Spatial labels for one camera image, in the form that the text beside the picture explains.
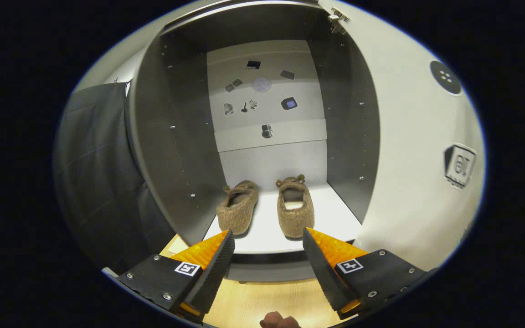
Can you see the metal door hinge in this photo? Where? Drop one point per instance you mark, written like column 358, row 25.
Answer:
column 337, row 20

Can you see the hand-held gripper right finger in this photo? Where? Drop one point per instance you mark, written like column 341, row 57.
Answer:
column 319, row 269

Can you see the white cabinet shelf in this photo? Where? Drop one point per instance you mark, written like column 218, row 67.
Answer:
column 267, row 232

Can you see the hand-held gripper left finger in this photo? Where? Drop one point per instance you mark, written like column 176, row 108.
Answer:
column 217, row 269

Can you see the brown fuzzy slipper shoe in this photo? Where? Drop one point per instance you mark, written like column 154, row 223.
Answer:
column 234, row 216
column 295, row 218

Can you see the black backdrop cloth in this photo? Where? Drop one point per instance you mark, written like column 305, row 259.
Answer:
column 94, row 173

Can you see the dark grey shoe cabinet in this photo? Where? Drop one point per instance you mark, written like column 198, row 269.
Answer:
column 176, row 150

